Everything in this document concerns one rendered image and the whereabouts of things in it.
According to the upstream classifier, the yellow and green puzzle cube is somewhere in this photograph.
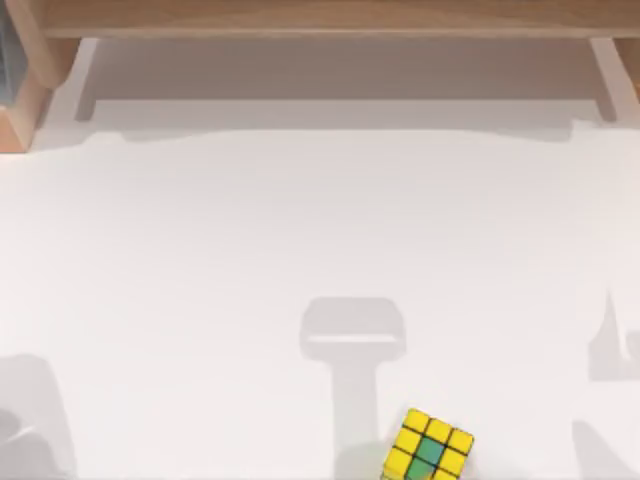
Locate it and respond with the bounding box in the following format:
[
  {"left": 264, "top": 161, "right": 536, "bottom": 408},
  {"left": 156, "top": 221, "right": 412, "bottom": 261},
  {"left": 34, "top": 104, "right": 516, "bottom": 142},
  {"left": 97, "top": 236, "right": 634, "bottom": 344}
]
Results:
[{"left": 380, "top": 407, "right": 476, "bottom": 480}]

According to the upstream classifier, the wooden shelf unit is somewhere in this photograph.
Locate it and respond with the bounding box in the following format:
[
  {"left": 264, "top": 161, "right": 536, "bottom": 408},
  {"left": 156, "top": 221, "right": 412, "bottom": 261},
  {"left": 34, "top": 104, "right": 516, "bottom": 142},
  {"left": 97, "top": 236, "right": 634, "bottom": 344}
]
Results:
[{"left": 0, "top": 0, "right": 640, "bottom": 154}]

